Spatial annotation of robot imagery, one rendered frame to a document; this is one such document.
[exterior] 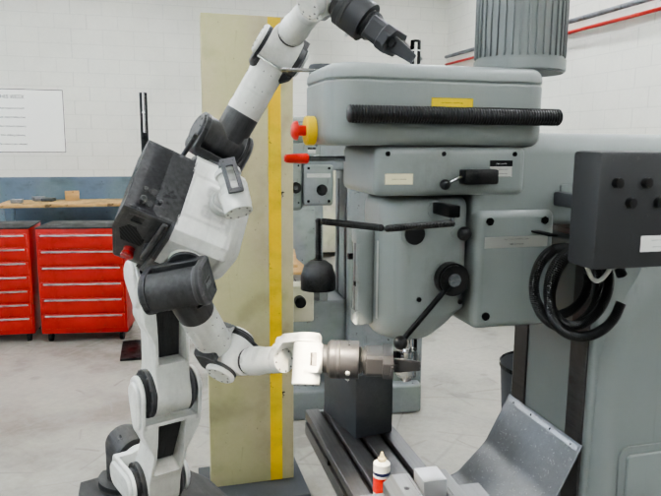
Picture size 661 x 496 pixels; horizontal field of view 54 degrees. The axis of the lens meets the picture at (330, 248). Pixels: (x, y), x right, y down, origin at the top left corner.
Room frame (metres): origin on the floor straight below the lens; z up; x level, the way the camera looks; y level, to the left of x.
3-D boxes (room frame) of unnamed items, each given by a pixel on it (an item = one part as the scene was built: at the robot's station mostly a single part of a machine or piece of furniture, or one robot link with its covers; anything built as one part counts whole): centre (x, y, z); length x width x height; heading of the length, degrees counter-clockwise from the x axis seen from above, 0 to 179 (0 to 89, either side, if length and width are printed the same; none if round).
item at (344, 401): (1.87, -0.08, 1.00); 0.22 x 0.12 x 0.20; 25
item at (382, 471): (1.45, -0.13, 0.96); 0.04 x 0.04 x 0.11
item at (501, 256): (1.49, -0.37, 1.47); 0.24 x 0.19 x 0.26; 15
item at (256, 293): (3.10, 0.39, 1.15); 0.52 x 0.40 x 2.30; 105
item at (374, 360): (1.45, -0.09, 1.24); 0.13 x 0.12 x 0.10; 176
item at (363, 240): (1.42, -0.07, 1.45); 0.04 x 0.04 x 0.21; 15
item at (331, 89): (1.45, -0.19, 1.81); 0.47 x 0.26 x 0.16; 105
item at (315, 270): (1.31, 0.02, 1.47); 0.07 x 0.07 x 0.06
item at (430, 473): (1.30, -0.22, 1.01); 0.06 x 0.05 x 0.06; 13
